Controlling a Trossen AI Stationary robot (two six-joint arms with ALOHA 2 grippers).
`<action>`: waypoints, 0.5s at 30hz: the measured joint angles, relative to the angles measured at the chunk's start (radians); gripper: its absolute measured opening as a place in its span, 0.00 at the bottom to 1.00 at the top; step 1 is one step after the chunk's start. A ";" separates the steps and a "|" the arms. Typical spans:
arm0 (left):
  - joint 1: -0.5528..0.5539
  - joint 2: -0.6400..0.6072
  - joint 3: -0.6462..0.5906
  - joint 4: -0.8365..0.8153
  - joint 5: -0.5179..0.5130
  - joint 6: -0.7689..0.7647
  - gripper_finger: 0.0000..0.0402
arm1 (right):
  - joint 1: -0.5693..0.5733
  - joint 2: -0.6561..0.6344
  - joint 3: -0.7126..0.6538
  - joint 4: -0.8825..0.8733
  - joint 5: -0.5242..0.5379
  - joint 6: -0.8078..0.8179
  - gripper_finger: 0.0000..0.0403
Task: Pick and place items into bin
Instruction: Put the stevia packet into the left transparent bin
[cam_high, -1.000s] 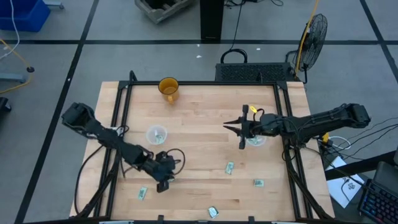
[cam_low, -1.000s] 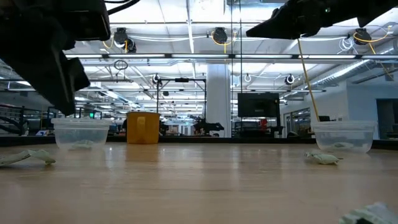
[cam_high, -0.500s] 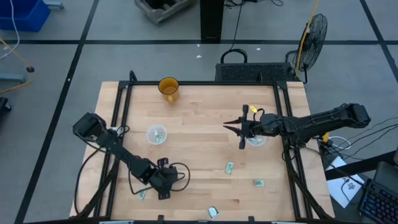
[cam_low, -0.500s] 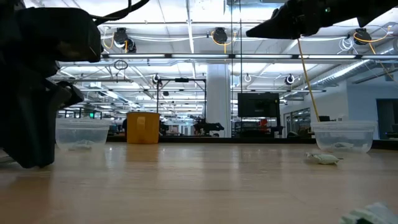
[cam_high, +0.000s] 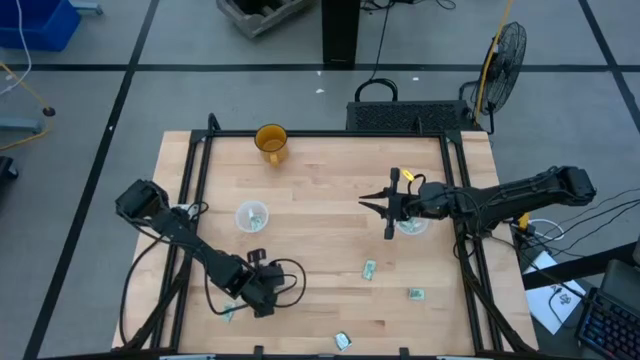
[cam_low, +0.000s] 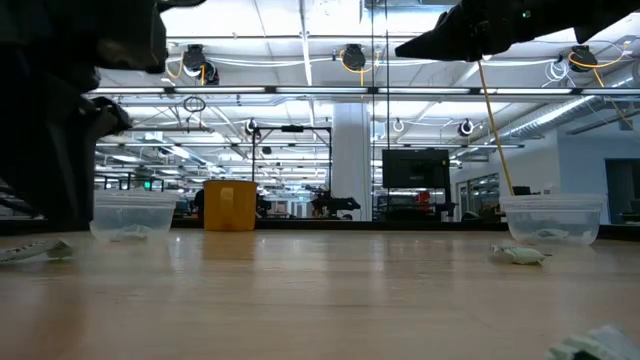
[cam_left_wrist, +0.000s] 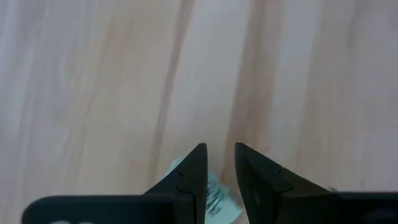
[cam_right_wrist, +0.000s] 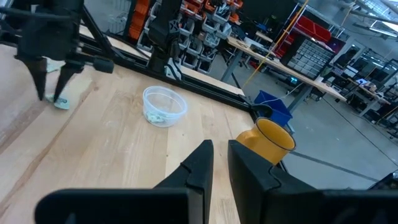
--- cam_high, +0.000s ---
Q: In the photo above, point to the black frame clip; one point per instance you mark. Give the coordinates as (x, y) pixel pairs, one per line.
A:
(258, 350)
(404, 352)

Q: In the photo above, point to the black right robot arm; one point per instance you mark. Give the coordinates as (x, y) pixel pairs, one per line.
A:
(525, 195)

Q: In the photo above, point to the yellow connector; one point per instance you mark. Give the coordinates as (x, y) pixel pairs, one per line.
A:
(524, 221)

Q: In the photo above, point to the yellow tag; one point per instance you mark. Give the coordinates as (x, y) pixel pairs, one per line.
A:
(407, 175)

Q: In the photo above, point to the black round floor disc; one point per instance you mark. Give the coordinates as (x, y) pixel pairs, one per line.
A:
(48, 111)

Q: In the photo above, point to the black upright column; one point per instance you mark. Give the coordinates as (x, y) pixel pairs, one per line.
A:
(340, 35)

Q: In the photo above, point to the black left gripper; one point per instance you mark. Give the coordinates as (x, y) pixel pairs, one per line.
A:
(267, 287)

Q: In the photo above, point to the yellow ceramic mug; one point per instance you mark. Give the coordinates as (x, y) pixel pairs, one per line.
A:
(272, 145)

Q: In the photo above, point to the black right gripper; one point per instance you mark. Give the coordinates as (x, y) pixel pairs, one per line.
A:
(425, 200)

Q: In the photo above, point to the black object on floor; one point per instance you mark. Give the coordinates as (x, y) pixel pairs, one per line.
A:
(7, 170)

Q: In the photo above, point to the white paper sheet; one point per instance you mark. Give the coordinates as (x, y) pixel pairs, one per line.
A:
(550, 305)

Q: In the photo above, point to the black floor fan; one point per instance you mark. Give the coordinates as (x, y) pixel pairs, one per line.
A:
(505, 65)

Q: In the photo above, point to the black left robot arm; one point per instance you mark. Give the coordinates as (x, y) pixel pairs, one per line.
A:
(175, 227)

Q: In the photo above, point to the black backlit keyboard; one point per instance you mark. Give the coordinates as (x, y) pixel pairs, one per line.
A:
(607, 327)

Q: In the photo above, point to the black aluminium table frame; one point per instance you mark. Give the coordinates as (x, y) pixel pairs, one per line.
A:
(325, 133)

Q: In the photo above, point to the clear plastic bowl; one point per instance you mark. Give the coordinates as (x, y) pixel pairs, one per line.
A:
(424, 227)
(242, 222)

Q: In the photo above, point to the blue plastic bin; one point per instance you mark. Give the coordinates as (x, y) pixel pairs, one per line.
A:
(40, 25)

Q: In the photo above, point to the silver metal bracket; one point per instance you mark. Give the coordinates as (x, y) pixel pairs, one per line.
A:
(187, 357)

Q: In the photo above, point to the green white packet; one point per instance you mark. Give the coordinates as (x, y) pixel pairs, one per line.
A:
(411, 227)
(256, 221)
(369, 270)
(342, 341)
(229, 311)
(416, 294)

